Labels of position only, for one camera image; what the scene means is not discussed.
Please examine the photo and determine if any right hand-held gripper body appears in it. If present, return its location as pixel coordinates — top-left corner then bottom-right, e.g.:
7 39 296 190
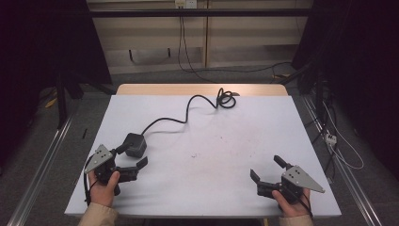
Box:
256 165 327 211

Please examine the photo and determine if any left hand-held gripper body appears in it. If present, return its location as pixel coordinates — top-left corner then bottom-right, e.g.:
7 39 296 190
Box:
84 143 139 197

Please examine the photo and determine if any black power adapter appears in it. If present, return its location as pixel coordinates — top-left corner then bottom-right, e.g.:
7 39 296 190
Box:
123 132 148 159

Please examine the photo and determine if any person's right hand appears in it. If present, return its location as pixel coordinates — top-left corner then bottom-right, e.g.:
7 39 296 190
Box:
271 187 312 218

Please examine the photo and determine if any person's left hand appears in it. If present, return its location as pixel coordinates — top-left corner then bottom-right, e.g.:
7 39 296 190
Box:
87 169 121 208

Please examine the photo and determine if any white table mat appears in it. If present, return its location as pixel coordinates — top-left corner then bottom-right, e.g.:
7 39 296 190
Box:
64 94 343 219

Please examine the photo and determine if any black metal stand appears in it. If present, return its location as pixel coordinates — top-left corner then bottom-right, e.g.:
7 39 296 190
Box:
55 73 118 130

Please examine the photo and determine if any yellow floor tape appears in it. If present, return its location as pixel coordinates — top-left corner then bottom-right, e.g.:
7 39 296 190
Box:
44 96 58 109

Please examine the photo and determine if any wooden table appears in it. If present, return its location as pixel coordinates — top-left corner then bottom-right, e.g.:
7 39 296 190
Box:
116 83 289 97

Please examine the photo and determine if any black curtain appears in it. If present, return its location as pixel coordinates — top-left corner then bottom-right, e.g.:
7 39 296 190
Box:
291 0 399 182
0 0 113 170

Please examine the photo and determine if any right hand-held gripper cable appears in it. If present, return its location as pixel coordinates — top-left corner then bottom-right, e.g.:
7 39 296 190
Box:
290 187 315 219

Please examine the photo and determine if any hand-held gripper cable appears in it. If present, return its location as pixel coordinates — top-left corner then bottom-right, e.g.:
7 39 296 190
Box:
290 187 315 219
82 153 96 206

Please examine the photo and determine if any left hand-held gripper cable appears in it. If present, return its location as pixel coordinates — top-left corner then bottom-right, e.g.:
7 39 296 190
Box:
82 153 96 206

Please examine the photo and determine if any aluminium floor rail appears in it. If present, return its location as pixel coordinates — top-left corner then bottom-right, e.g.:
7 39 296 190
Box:
301 94 384 226
6 112 78 226

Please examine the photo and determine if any white cable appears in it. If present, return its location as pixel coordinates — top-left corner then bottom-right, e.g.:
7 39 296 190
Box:
322 101 366 171

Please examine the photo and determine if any black power adapter cable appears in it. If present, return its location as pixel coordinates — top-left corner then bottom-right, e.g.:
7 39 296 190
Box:
140 87 241 137

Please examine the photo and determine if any black wall cable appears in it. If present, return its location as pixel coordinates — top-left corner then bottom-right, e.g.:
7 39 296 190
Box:
181 16 294 74
177 16 218 85

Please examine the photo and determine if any black horizontal frame bar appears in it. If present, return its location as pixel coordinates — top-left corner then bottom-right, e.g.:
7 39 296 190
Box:
88 8 313 18

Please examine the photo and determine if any white wall socket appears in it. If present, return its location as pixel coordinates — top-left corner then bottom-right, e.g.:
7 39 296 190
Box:
174 0 199 9

